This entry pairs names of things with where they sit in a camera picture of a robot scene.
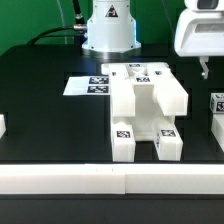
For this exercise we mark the white tagged block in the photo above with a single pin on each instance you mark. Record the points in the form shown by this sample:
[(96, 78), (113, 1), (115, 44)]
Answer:
[(217, 102)]

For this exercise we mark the white chair seat part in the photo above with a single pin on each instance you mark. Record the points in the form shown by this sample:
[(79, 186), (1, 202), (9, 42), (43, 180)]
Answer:
[(132, 102)]

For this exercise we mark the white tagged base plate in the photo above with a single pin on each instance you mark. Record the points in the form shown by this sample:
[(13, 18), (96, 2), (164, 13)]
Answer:
[(87, 85)]

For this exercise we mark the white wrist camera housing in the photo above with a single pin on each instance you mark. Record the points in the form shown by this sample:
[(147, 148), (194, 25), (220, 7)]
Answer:
[(205, 5)]

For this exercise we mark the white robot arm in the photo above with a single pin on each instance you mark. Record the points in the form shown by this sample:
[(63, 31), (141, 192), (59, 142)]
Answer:
[(111, 29)]

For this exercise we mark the white part left edge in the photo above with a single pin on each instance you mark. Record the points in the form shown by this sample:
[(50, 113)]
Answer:
[(2, 125)]

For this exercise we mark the white part right edge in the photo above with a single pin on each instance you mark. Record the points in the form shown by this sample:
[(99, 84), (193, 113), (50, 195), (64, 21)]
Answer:
[(218, 129)]

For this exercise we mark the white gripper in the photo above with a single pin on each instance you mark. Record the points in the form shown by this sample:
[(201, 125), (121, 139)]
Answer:
[(200, 34)]

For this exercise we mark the white chair back frame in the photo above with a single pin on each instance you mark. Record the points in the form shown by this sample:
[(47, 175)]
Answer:
[(168, 93)]

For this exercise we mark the white front rail barrier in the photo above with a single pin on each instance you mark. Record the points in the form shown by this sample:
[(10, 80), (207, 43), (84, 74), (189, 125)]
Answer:
[(112, 179)]

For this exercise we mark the white part edge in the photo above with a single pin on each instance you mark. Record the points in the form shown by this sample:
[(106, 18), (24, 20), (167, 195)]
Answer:
[(218, 129), (2, 125)]

